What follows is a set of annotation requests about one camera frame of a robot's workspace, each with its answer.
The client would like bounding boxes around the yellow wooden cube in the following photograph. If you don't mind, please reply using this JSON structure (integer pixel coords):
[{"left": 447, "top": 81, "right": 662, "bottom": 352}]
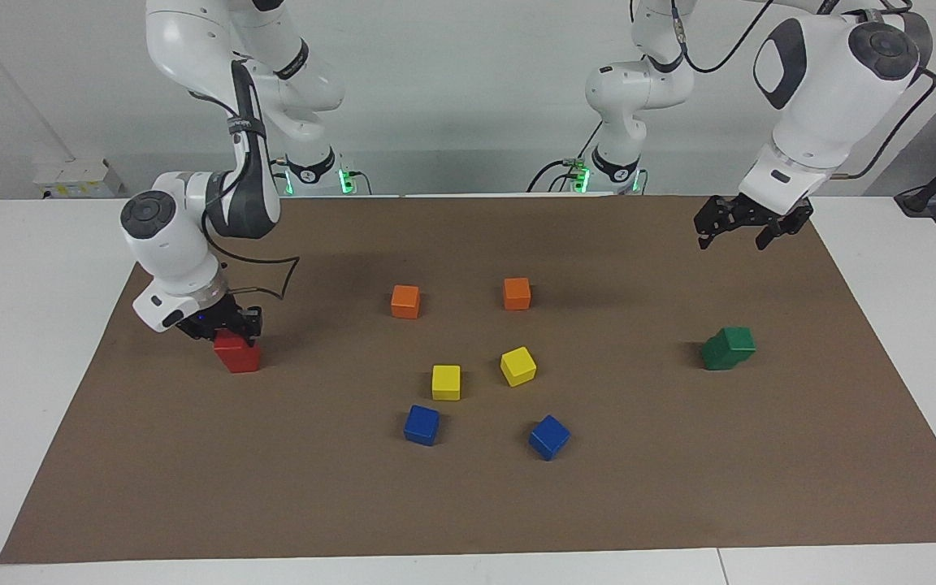
[
  {"left": 431, "top": 364, "right": 462, "bottom": 402},
  {"left": 500, "top": 346, "right": 538, "bottom": 388}
]

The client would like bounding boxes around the blue wooden cube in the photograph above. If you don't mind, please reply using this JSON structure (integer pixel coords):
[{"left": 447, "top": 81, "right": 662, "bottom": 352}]
[
  {"left": 527, "top": 414, "right": 572, "bottom": 462},
  {"left": 403, "top": 404, "right": 441, "bottom": 447}
]

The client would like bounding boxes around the black base cable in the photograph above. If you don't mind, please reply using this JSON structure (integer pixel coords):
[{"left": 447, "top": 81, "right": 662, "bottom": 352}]
[{"left": 526, "top": 122, "right": 603, "bottom": 193}]

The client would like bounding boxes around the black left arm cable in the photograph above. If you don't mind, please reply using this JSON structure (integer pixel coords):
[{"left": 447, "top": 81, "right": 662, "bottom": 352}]
[{"left": 671, "top": 0, "right": 936, "bottom": 181}]

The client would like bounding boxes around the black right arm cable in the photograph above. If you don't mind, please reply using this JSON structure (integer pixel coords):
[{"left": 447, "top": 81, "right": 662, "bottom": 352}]
[{"left": 200, "top": 61, "right": 301, "bottom": 297}]

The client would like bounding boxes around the green wooden cube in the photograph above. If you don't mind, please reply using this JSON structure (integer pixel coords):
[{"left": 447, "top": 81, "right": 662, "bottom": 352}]
[
  {"left": 715, "top": 327, "right": 757, "bottom": 364},
  {"left": 700, "top": 336, "right": 739, "bottom": 371}
]

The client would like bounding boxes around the brown table mat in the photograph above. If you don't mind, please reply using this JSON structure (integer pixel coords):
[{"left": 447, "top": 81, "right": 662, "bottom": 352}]
[{"left": 0, "top": 193, "right": 936, "bottom": 565}]

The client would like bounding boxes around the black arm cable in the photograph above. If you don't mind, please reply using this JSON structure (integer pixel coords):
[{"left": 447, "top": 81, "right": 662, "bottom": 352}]
[
  {"left": 671, "top": 0, "right": 936, "bottom": 181},
  {"left": 200, "top": 61, "right": 301, "bottom": 297}
]

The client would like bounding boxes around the white power box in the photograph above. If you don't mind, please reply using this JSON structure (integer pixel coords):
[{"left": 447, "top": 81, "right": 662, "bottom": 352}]
[{"left": 33, "top": 158, "right": 126, "bottom": 200}]

